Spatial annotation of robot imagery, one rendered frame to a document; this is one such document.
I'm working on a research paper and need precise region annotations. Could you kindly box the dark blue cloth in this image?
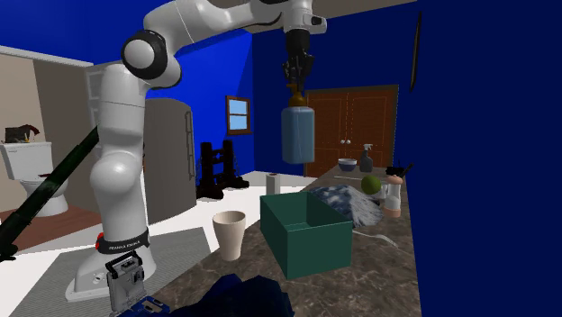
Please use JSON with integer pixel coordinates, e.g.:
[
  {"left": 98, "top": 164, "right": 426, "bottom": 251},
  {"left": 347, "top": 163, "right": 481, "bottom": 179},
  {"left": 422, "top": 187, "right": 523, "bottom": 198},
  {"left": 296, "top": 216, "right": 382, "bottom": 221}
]
[{"left": 168, "top": 273, "right": 295, "bottom": 317}]

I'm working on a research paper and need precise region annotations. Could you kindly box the white and peach bottle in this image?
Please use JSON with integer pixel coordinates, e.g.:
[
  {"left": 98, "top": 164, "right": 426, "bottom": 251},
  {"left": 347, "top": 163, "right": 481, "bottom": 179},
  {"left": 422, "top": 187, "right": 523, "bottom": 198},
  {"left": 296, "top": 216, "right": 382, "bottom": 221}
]
[{"left": 382, "top": 175, "right": 404, "bottom": 219}]

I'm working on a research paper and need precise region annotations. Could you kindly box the black rack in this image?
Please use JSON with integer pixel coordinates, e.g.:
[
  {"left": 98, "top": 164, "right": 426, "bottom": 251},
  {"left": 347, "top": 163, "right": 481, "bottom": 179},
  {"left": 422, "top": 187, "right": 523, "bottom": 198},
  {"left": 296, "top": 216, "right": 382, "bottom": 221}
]
[{"left": 195, "top": 139, "right": 251, "bottom": 201}]

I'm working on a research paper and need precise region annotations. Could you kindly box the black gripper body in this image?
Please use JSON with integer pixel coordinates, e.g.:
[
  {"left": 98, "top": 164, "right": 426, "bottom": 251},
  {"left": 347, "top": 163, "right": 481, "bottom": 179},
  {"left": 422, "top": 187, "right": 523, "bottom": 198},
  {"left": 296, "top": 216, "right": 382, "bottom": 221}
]
[{"left": 285, "top": 29, "right": 313, "bottom": 60}]

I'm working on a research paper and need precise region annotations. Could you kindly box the brown double door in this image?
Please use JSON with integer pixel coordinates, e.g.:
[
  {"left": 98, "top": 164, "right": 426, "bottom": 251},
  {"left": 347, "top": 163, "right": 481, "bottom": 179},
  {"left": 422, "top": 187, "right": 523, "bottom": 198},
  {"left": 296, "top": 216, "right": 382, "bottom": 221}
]
[{"left": 304, "top": 84, "right": 400, "bottom": 178}]

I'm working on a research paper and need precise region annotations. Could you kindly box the blue bottle with brown cap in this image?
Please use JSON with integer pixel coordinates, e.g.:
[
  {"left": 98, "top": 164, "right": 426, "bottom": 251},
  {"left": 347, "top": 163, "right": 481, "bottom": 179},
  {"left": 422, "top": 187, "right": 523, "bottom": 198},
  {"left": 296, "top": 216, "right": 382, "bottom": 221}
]
[{"left": 280, "top": 83, "right": 316, "bottom": 166}]

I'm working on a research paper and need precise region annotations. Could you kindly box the brown framed window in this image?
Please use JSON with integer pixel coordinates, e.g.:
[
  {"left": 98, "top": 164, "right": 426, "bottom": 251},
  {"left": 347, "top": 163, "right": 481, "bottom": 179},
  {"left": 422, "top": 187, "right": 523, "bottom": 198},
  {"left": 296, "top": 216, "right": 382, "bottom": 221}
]
[{"left": 225, "top": 95, "right": 253, "bottom": 136}]

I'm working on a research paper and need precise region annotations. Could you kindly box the green ball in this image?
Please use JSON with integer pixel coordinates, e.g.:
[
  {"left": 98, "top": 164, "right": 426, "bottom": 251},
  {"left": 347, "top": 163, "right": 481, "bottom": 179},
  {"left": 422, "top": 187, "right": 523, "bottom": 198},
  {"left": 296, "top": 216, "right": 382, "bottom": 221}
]
[{"left": 360, "top": 175, "right": 383, "bottom": 196}]

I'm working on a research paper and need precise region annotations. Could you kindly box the beige cup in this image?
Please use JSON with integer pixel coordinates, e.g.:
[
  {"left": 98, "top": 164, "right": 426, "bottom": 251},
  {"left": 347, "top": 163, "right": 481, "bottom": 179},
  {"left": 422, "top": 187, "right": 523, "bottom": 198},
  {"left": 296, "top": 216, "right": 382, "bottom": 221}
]
[{"left": 212, "top": 210, "right": 248, "bottom": 263}]

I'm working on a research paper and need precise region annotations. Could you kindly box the dark object with red parts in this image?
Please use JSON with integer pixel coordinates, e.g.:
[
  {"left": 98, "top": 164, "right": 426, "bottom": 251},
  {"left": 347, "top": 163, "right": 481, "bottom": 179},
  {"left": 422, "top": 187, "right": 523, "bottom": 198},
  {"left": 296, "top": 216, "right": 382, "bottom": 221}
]
[{"left": 4, "top": 123, "right": 41, "bottom": 144}]

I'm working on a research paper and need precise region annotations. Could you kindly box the grey device on blue base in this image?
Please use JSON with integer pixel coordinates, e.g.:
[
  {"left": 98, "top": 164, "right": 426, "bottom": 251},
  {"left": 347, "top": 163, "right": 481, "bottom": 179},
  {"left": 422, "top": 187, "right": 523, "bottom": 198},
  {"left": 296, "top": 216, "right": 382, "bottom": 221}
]
[{"left": 104, "top": 251, "right": 170, "bottom": 317}]

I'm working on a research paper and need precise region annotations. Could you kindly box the green open box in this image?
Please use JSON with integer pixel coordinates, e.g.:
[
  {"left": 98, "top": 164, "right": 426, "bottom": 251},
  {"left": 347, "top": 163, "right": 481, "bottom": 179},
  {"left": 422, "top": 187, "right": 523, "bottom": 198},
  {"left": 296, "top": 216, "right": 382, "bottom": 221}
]
[{"left": 259, "top": 190, "right": 354, "bottom": 281}]

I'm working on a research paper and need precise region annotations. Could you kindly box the dark framed wall picture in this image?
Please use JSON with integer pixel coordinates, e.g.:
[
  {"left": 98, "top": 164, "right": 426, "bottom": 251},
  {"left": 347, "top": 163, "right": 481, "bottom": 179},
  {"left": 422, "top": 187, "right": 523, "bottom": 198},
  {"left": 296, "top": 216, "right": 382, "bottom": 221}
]
[{"left": 409, "top": 11, "right": 423, "bottom": 94}]

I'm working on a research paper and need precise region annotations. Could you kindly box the grey door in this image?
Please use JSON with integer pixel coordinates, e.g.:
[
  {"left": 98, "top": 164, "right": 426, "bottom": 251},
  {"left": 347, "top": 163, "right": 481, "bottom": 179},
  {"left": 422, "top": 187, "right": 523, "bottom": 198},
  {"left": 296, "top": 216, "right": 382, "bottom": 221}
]
[{"left": 143, "top": 97, "right": 198, "bottom": 226}]

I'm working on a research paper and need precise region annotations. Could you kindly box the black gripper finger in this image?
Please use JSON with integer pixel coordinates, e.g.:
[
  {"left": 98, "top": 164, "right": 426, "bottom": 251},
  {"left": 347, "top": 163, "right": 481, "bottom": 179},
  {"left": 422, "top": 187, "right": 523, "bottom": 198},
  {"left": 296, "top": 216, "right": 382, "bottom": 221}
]
[
  {"left": 282, "top": 56, "right": 297, "bottom": 90},
  {"left": 301, "top": 52, "right": 316, "bottom": 87}
]

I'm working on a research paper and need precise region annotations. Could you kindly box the grey spray bottle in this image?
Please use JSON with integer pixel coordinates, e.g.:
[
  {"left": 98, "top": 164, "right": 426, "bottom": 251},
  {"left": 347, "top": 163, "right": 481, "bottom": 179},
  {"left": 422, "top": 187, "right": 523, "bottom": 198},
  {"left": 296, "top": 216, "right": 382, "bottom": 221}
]
[{"left": 358, "top": 143, "right": 375, "bottom": 174}]

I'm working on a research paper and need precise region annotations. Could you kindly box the grey patterned robot stand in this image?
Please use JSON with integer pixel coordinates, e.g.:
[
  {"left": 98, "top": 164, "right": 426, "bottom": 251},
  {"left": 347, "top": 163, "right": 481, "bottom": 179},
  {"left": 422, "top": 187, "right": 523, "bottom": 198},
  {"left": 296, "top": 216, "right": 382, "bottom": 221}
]
[{"left": 8, "top": 226, "right": 213, "bottom": 317}]

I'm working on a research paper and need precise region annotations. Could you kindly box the black flat object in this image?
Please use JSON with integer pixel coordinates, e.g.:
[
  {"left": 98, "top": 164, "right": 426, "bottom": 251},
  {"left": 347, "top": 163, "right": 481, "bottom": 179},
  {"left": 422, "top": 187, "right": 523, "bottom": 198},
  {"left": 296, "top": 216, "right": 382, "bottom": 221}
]
[{"left": 385, "top": 162, "right": 414, "bottom": 178}]

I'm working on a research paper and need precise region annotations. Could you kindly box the white toilet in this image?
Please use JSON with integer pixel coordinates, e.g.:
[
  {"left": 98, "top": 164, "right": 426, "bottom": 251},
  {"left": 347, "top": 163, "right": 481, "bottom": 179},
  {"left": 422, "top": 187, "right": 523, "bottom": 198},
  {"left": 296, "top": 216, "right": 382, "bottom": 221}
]
[{"left": 0, "top": 140, "right": 70, "bottom": 218}]

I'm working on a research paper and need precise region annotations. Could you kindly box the white cylinder with dark top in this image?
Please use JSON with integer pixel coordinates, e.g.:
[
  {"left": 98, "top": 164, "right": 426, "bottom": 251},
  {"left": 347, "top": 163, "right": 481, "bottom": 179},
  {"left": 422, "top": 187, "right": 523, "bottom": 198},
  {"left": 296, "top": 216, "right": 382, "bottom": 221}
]
[{"left": 265, "top": 172, "right": 281, "bottom": 196}]

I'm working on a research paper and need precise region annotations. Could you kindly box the long black rod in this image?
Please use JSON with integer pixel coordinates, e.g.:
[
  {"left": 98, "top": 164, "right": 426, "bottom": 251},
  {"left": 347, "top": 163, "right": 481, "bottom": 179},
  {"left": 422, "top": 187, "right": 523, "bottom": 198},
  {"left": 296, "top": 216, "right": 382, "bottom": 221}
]
[{"left": 0, "top": 124, "right": 100, "bottom": 265}]

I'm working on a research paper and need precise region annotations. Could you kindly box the white fork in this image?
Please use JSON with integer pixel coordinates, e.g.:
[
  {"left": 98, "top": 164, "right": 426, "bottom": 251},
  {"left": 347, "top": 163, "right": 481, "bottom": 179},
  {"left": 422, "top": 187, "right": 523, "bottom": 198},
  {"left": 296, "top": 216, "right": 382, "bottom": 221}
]
[{"left": 351, "top": 229, "right": 399, "bottom": 249}]

